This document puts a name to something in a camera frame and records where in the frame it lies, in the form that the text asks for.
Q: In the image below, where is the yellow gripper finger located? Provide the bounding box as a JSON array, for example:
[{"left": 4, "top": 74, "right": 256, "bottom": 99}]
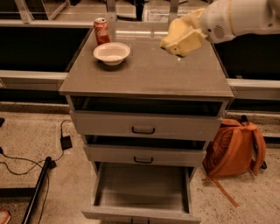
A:
[
  {"left": 164, "top": 18, "right": 193, "bottom": 43},
  {"left": 160, "top": 31, "right": 206, "bottom": 57}
]

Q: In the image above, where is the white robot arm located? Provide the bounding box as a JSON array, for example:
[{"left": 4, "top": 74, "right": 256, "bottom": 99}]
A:
[{"left": 160, "top": 0, "right": 280, "bottom": 57}]

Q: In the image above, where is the grey three-drawer cabinet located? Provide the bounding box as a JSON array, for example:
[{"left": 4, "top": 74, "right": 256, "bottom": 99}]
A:
[{"left": 59, "top": 21, "right": 235, "bottom": 224}]

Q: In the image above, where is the top grey drawer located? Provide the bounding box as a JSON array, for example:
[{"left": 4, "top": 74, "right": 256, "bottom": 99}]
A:
[{"left": 70, "top": 97, "right": 224, "bottom": 141}]

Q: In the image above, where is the grey drawer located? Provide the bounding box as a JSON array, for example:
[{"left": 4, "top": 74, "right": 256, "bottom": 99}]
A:
[
  {"left": 70, "top": 97, "right": 224, "bottom": 141},
  {"left": 82, "top": 163, "right": 201, "bottom": 224},
  {"left": 84, "top": 136, "right": 206, "bottom": 167}
]

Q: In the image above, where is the middle grey drawer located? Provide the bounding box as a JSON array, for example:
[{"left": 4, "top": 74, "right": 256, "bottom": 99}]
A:
[{"left": 84, "top": 136, "right": 206, "bottom": 167}]

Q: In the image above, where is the bottom grey drawer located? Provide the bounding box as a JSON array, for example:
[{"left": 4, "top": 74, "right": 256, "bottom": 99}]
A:
[{"left": 82, "top": 163, "right": 201, "bottom": 224}]

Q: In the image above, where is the white bowl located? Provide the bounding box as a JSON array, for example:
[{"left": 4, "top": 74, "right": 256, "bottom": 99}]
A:
[{"left": 93, "top": 42, "right": 130, "bottom": 66}]

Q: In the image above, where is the red soda can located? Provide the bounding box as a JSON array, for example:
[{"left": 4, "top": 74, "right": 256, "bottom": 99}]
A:
[{"left": 94, "top": 17, "right": 110, "bottom": 45}]

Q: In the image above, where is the orange backpack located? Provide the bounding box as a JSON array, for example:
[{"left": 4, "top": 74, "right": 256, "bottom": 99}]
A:
[{"left": 202, "top": 115, "right": 267, "bottom": 207}]

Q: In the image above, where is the black power adapter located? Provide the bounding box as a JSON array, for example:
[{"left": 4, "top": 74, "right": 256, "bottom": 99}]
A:
[{"left": 60, "top": 136, "right": 72, "bottom": 151}]

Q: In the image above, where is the black metal stand leg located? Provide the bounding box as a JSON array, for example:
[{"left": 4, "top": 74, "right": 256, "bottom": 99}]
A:
[{"left": 0, "top": 157, "right": 52, "bottom": 224}]

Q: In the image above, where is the red shoe tip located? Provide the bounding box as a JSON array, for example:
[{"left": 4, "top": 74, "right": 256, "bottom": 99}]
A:
[{"left": 0, "top": 210, "right": 11, "bottom": 224}]

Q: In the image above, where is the black cable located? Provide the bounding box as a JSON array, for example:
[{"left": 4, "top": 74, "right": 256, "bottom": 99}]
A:
[{"left": 0, "top": 119, "right": 73, "bottom": 224}]

